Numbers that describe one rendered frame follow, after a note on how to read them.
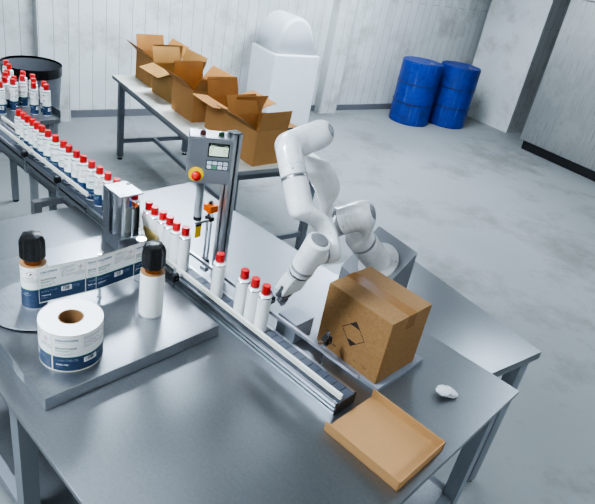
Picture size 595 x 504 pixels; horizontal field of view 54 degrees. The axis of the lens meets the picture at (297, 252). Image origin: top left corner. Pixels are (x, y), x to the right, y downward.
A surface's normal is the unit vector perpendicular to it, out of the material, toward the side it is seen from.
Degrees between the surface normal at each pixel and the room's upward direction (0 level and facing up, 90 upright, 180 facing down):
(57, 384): 0
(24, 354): 0
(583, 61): 90
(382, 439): 0
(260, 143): 90
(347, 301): 90
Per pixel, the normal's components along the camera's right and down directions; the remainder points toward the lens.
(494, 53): -0.81, 0.16
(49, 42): 0.56, 0.49
